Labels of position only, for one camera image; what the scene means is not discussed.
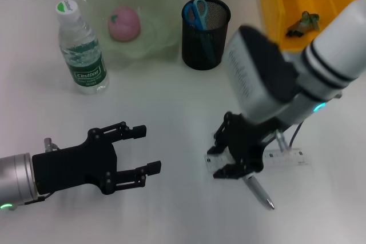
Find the pink toy peach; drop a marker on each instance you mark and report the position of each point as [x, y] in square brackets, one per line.
[125, 24]

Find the clear plastic ruler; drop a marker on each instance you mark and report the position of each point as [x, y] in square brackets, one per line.
[294, 156]

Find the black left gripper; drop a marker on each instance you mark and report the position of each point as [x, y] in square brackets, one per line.
[74, 167]

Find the silver grey ballpoint pen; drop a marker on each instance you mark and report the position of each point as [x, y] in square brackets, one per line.
[260, 191]

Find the blue teal sheathed scissors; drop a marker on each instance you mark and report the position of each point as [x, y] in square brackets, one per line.
[202, 24]

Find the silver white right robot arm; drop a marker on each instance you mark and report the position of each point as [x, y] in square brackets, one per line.
[337, 55]

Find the yellow plastic bin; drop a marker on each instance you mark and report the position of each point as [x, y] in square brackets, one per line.
[274, 12]

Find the translucent green fruit bowl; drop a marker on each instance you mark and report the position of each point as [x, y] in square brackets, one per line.
[160, 27]

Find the clear green-label water bottle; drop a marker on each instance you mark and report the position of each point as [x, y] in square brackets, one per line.
[85, 75]

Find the black mesh pen holder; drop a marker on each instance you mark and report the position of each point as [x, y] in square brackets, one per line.
[197, 55]

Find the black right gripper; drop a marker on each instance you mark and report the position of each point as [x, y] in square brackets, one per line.
[246, 141]

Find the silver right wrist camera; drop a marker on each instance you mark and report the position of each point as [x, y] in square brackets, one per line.
[257, 64]

